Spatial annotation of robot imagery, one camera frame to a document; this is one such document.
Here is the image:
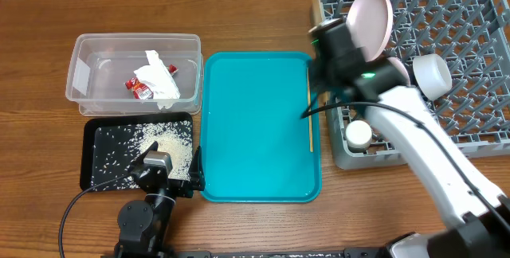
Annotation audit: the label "grey bowl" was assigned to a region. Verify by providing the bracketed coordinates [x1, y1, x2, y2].
[412, 53, 453, 100]

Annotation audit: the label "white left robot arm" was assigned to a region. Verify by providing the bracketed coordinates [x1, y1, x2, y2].
[114, 142, 205, 257]

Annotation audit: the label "pink bowl with rice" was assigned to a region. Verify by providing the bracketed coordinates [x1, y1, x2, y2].
[387, 57, 410, 86]

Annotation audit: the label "grey dishwasher rack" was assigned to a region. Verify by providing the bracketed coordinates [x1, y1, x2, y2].
[312, 0, 509, 158]

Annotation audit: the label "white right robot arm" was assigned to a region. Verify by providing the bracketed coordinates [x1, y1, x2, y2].
[309, 54, 509, 257]

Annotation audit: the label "white round plate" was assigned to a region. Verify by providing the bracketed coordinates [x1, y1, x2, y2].
[346, 0, 393, 61]

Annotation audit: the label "black waste tray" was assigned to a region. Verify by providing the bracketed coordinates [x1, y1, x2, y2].
[80, 112, 194, 191]

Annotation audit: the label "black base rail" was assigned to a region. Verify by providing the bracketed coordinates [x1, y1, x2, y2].
[135, 245, 399, 258]

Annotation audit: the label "spilled rice grains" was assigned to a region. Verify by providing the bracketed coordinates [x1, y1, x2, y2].
[88, 121, 193, 191]

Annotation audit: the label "wooden chopstick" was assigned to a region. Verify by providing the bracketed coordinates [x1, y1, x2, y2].
[306, 70, 314, 152]

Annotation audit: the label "white cup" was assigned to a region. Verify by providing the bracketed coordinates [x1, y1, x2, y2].
[345, 120, 372, 152]

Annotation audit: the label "teal plastic tray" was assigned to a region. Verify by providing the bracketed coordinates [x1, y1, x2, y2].
[200, 52, 322, 203]

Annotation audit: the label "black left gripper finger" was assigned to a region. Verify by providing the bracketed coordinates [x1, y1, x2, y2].
[127, 141, 159, 170]
[188, 146, 205, 191]

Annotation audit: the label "clear plastic bin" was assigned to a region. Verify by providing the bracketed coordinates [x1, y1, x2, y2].
[65, 33, 203, 116]

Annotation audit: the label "red snack wrapper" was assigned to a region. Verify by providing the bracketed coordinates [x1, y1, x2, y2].
[125, 64, 178, 100]

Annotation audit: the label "white napkin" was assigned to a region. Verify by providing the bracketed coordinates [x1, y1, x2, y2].
[134, 50, 181, 110]

